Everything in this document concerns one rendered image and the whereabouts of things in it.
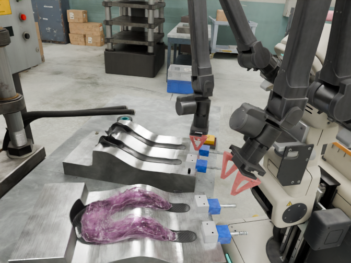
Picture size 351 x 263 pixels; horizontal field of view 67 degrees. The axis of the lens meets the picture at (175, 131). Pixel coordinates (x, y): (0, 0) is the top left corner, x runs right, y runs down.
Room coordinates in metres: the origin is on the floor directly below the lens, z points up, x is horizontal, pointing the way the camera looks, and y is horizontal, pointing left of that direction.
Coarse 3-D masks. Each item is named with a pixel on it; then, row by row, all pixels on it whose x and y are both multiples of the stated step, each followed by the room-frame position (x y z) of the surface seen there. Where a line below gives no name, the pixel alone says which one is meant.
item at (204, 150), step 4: (196, 140) 0.93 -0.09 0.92; (192, 144) 0.90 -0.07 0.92; (196, 144) 0.90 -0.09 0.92; (192, 148) 0.88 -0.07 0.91; (200, 148) 0.89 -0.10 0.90; (204, 148) 0.89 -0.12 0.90; (208, 148) 0.90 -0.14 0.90; (196, 152) 0.88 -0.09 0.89; (200, 152) 0.88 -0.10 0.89; (204, 152) 0.88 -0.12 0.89; (208, 152) 0.88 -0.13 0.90; (212, 152) 0.89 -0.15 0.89; (216, 152) 0.89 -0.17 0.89; (220, 152) 0.89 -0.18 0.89
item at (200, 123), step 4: (196, 116) 0.89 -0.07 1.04; (200, 116) 0.88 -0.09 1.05; (204, 116) 0.89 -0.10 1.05; (208, 116) 0.90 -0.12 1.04; (196, 120) 0.88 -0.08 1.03; (200, 120) 0.88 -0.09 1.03; (204, 120) 0.88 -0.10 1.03; (192, 124) 0.91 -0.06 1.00; (196, 124) 0.88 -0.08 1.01; (200, 124) 0.88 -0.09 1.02; (204, 124) 0.88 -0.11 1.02; (208, 124) 0.92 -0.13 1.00; (192, 128) 0.87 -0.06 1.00; (196, 128) 0.87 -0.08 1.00; (200, 128) 0.88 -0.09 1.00; (204, 128) 0.88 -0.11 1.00; (192, 132) 0.86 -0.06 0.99; (200, 132) 0.86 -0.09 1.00; (204, 132) 0.85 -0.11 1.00
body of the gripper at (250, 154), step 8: (248, 144) 0.57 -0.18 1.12; (256, 144) 0.56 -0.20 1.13; (240, 152) 0.58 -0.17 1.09; (248, 152) 0.56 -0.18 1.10; (256, 152) 0.56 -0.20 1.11; (264, 152) 0.56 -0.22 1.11; (248, 160) 0.55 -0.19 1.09; (256, 160) 0.55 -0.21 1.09; (248, 168) 0.52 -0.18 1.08; (256, 168) 0.54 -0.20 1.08
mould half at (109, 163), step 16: (144, 128) 1.02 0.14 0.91; (80, 144) 0.93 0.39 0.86; (96, 144) 0.94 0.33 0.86; (128, 144) 0.87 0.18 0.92; (144, 144) 0.92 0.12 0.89; (64, 160) 0.81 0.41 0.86; (80, 160) 0.82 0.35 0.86; (96, 160) 0.78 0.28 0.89; (112, 160) 0.78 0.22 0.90; (128, 160) 0.78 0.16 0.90; (80, 176) 0.80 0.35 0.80; (96, 176) 0.79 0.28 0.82; (112, 176) 0.78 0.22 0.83; (128, 176) 0.77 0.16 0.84; (144, 176) 0.76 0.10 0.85; (160, 176) 0.75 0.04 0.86; (176, 176) 0.74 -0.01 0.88; (192, 176) 0.73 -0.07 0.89; (192, 192) 0.73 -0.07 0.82
